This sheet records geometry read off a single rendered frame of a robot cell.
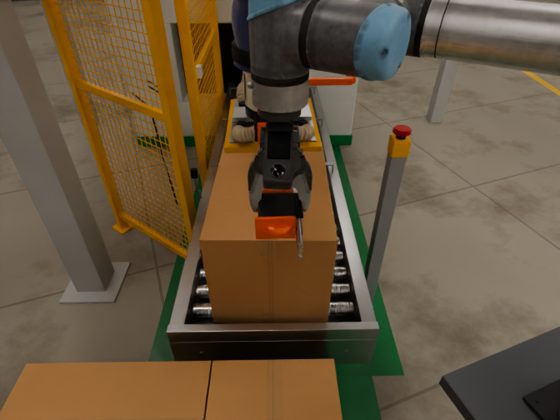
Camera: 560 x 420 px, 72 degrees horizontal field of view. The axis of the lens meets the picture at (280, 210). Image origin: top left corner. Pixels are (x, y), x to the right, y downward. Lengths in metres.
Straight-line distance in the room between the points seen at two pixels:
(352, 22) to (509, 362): 0.99
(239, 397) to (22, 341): 1.39
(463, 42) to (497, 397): 0.86
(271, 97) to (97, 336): 1.83
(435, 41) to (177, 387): 1.14
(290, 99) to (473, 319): 1.91
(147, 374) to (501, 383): 1.01
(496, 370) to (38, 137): 1.79
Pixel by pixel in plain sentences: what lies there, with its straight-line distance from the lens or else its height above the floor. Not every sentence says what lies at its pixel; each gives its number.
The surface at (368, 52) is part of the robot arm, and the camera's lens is 0.52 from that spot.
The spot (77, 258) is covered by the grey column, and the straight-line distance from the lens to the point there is 2.26.
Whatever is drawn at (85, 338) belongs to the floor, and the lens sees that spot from 2.26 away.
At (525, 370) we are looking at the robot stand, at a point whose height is 0.75.
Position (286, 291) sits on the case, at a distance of 1.27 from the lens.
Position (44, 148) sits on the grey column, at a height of 0.91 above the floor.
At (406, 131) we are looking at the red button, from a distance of 1.56.
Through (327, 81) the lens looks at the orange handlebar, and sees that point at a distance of 1.29.
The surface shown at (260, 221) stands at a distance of 0.69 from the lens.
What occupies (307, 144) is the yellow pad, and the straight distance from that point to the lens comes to 1.16.
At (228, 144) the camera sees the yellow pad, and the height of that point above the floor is 1.15.
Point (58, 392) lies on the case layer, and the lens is 1.46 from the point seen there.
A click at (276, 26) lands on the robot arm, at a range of 0.57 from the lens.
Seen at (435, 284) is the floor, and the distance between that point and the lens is 2.42.
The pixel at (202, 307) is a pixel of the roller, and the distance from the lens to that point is 1.48.
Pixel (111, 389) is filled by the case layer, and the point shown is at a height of 0.54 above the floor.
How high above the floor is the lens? 1.70
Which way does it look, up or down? 38 degrees down
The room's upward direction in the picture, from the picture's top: straight up
